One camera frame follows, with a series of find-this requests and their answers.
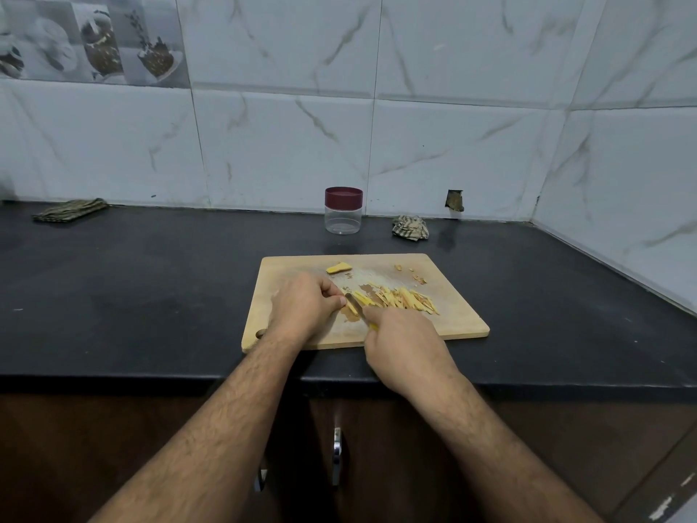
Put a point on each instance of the person's right hand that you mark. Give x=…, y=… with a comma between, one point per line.
x=408, y=354

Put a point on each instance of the folded green cloth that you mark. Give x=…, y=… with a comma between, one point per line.
x=71, y=210

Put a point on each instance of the pile of ginger strips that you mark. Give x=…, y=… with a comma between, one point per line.
x=394, y=299

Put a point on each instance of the wooden cutting board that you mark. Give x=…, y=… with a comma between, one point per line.
x=457, y=316

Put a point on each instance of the person's left forearm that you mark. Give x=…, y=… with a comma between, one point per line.
x=202, y=446

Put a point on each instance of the crumpled patterned cloth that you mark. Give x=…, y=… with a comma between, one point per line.
x=411, y=227

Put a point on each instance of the small ginger peel scraps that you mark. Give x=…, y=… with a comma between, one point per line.
x=411, y=272

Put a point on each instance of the person's right forearm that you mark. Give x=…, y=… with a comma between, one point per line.
x=512, y=463

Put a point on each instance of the black countertop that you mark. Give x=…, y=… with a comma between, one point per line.
x=109, y=305

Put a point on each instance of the clear jar maroon lid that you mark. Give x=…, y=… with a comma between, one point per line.
x=344, y=222

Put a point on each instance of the pile of yellow ginger slices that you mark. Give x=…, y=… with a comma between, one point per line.
x=340, y=268

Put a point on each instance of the decorative picture tiles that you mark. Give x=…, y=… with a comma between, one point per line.
x=93, y=40

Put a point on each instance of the brown wooden cabinet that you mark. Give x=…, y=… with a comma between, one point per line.
x=109, y=463

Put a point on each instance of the person's left hand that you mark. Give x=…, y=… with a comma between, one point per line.
x=303, y=308

